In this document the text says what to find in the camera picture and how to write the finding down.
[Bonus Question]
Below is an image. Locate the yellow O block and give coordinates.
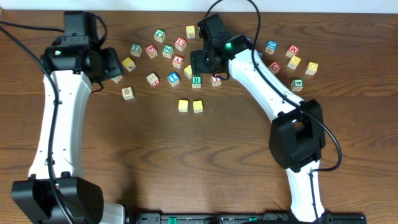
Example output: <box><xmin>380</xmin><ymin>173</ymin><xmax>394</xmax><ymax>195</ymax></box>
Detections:
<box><xmin>193</xmin><ymin>100</ymin><xmax>203</xmax><ymax>113</ymax></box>

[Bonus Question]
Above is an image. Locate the yellow C block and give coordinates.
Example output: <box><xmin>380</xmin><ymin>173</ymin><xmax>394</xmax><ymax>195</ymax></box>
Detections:
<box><xmin>178</xmin><ymin>100</ymin><xmax>189</xmax><ymax>112</ymax></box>

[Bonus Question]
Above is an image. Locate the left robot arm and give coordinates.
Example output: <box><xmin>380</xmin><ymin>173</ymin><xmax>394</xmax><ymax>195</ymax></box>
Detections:
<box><xmin>12</xmin><ymin>45</ymin><xmax>134</xmax><ymax>223</ymax></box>

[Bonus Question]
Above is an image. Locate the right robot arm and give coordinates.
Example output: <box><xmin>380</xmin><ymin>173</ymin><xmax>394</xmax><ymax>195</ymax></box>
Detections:
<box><xmin>190</xmin><ymin>35</ymin><xmax>325</xmax><ymax>222</ymax></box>

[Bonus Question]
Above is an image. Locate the yellow block centre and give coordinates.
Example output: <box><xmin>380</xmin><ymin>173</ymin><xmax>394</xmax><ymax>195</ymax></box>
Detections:
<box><xmin>183</xmin><ymin>65</ymin><xmax>193</xmax><ymax>79</ymax></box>

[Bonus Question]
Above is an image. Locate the green R block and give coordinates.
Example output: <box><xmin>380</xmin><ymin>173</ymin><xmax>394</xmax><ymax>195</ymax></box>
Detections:
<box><xmin>192</xmin><ymin>76</ymin><xmax>202</xmax><ymax>88</ymax></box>

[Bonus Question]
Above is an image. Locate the green V block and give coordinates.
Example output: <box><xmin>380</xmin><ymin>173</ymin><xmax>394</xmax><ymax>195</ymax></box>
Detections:
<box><xmin>112</xmin><ymin>75</ymin><xmax>123</xmax><ymax>83</ymax></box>

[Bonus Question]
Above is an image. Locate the red I block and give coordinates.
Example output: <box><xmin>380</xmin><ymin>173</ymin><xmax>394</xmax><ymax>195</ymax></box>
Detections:
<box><xmin>210</xmin><ymin>74</ymin><xmax>222</xmax><ymax>87</ymax></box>

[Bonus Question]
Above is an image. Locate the yellow K block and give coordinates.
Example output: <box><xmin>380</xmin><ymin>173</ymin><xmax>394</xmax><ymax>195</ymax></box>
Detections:
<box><xmin>122</xmin><ymin>57</ymin><xmax>136</xmax><ymax>72</ymax></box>

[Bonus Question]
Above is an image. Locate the red A block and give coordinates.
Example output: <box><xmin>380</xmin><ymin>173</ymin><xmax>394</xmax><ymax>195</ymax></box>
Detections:
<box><xmin>172</xmin><ymin>55</ymin><xmax>183</xmax><ymax>69</ymax></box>

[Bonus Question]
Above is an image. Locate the red U block left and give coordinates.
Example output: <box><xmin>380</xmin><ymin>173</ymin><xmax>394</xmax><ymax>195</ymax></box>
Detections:
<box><xmin>175</xmin><ymin>37</ymin><xmax>187</xmax><ymax>51</ymax></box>

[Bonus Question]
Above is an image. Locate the red u block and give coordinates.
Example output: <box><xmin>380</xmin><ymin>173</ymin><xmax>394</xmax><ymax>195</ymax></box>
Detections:
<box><xmin>175</xmin><ymin>37</ymin><xmax>187</xmax><ymax>51</ymax></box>
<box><xmin>268</xmin><ymin>61</ymin><xmax>281</xmax><ymax>74</ymax></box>

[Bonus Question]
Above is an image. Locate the plain yellow block top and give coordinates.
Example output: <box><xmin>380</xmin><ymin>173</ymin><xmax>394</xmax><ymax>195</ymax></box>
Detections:
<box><xmin>186</xmin><ymin>26</ymin><xmax>196</xmax><ymax>39</ymax></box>

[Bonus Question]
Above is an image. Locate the blue T block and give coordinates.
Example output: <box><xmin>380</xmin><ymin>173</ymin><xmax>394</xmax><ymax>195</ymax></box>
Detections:
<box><xmin>167</xmin><ymin>72</ymin><xmax>180</xmax><ymax>86</ymax></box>

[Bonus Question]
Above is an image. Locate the green 7 block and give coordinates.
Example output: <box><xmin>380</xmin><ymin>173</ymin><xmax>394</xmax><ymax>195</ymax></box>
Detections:
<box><xmin>130</xmin><ymin>44</ymin><xmax>142</xmax><ymax>57</ymax></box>

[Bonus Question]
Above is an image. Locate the wooden pineapple block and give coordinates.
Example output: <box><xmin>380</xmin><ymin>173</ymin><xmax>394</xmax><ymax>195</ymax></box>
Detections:
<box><xmin>122</xmin><ymin>86</ymin><xmax>134</xmax><ymax>100</ymax></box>

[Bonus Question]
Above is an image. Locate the green Z block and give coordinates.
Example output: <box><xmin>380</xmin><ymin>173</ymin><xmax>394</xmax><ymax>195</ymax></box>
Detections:
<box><xmin>162</xmin><ymin>45</ymin><xmax>174</xmax><ymax>58</ymax></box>

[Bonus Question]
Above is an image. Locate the red E block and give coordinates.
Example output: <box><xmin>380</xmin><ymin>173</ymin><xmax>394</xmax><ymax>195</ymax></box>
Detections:
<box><xmin>145</xmin><ymin>44</ymin><xmax>158</xmax><ymax>58</ymax></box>

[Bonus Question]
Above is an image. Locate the green J block top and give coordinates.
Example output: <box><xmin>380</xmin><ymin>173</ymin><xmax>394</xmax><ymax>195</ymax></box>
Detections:
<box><xmin>154</xmin><ymin>29</ymin><xmax>166</xmax><ymax>43</ymax></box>

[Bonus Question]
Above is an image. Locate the blue D block right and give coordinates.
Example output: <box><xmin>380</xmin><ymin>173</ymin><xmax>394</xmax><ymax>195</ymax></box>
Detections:
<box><xmin>265</xmin><ymin>40</ymin><xmax>277</xmax><ymax>55</ymax></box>

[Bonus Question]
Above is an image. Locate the red U block right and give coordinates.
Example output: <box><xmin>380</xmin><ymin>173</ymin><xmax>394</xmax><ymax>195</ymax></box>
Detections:
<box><xmin>268</xmin><ymin>61</ymin><xmax>281</xmax><ymax>74</ymax></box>

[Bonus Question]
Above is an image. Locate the red M block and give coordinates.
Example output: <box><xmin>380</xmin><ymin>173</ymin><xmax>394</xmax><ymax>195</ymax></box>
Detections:
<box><xmin>285</xmin><ymin>45</ymin><xmax>300</xmax><ymax>58</ymax></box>

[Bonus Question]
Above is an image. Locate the yellow X block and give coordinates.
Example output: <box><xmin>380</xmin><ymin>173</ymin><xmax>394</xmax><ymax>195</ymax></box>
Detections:
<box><xmin>287</xmin><ymin>55</ymin><xmax>301</xmax><ymax>70</ymax></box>

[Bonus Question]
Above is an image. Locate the green 4 block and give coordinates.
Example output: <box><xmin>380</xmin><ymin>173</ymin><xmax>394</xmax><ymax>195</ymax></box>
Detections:
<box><xmin>290</xmin><ymin>79</ymin><xmax>304</xmax><ymax>91</ymax></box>

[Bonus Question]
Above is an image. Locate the yellow G block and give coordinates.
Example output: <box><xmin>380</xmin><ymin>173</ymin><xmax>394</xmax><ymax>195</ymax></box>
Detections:
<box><xmin>305</xmin><ymin>62</ymin><xmax>318</xmax><ymax>75</ymax></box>

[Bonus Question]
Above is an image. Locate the right black cable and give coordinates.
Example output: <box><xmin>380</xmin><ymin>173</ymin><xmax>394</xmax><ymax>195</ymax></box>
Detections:
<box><xmin>203</xmin><ymin>0</ymin><xmax>343</xmax><ymax>222</ymax></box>

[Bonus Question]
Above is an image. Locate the black cable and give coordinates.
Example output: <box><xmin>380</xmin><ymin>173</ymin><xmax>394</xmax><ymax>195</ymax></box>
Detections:
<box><xmin>203</xmin><ymin>0</ymin><xmax>343</xmax><ymax>222</ymax></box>
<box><xmin>0</xmin><ymin>20</ymin><xmax>75</xmax><ymax>224</ymax></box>

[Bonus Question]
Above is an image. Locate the left black cable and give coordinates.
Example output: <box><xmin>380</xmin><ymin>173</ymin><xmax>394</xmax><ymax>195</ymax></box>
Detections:
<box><xmin>0</xmin><ymin>20</ymin><xmax>75</xmax><ymax>224</ymax></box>

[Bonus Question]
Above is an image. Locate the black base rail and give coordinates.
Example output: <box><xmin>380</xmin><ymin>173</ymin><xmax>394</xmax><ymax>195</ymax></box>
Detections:
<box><xmin>125</xmin><ymin>213</ymin><xmax>368</xmax><ymax>224</ymax></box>

